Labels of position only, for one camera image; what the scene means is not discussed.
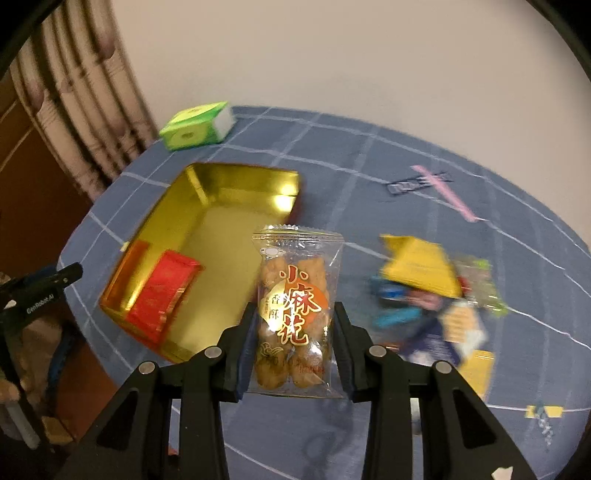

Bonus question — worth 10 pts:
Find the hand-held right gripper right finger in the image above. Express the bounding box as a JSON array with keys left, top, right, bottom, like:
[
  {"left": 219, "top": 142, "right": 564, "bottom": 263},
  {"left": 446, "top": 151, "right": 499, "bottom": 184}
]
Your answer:
[{"left": 333, "top": 301, "right": 539, "bottom": 480}]

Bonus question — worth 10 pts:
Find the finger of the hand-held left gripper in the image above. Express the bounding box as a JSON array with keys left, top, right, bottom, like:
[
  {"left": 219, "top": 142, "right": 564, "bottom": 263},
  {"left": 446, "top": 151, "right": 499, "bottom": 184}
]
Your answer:
[{"left": 11, "top": 262, "right": 84, "bottom": 301}]

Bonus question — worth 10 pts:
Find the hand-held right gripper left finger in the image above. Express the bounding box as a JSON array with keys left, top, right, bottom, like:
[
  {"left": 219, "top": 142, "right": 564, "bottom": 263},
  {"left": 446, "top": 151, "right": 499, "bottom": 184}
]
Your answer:
[{"left": 55, "top": 302, "right": 257, "bottom": 480}]

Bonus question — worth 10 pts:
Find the blue snack packet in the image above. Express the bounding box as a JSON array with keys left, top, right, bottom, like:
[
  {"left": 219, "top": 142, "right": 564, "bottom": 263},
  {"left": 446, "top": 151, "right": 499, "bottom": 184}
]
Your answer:
[{"left": 369, "top": 276, "right": 422, "bottom": 329}]

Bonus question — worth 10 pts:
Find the clear fried dough twist packet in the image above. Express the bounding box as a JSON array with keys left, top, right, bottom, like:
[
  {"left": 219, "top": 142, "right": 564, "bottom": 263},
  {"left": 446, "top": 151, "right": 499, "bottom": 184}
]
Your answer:
[{"left": 247, "top": 224, "right": 346, "bottom": 398}]

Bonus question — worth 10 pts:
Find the red snack packet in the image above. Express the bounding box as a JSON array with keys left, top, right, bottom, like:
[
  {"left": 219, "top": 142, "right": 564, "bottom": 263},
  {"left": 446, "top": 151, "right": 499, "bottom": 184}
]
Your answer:
[{"left": 127, "top": 250, "right": 204, "bottom": 347}]

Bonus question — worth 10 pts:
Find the yellow snack packet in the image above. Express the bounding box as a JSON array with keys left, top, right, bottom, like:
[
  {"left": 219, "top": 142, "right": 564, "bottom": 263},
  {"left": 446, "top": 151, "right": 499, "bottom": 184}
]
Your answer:
[
  {"left": 462, "top": 350, "right": 495, "bottom": 400},
  {"left": 379, "top": 234, "right": 462, "bottom": 298}
]

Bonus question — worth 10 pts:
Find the gold tin box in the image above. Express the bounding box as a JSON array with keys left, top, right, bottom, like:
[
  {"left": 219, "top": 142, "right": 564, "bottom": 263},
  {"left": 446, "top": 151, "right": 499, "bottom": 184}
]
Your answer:
[{"left": 98, "top": 162, "right": 303, "bottom": 363}]

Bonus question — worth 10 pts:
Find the green cartoon snack packet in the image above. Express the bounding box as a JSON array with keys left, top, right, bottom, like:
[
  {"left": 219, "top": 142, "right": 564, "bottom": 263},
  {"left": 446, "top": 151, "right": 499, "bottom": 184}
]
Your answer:
[{"left": 457, "top": 258, "right": 507, "bottom": 318}]

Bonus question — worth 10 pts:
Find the brown wooden door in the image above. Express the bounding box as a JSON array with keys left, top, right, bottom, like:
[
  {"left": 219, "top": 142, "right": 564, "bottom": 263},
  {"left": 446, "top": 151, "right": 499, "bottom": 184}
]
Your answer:
[{"left": 0, "top": 74, "right": 95, "bottom": 282}]

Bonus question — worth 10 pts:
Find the beige patterned curtain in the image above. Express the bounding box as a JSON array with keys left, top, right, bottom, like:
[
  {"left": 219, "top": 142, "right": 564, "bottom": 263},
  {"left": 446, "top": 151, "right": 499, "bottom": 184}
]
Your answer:
[{"left": 9, "top": 0, "right": 158, "bottom": 199}]

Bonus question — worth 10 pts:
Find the green tissue pack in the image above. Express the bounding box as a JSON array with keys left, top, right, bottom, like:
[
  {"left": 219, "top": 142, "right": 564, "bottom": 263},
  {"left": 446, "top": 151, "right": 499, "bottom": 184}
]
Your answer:
[{"left": 159, "top": 102, "right": 237, "bottom": 151}]

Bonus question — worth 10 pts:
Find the blue checked tablecloth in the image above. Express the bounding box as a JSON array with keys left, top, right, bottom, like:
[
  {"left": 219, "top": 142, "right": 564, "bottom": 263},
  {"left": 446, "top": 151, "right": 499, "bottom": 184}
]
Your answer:
[{"left": 60, "top": 106, "right": 591, "bottom": 480}]

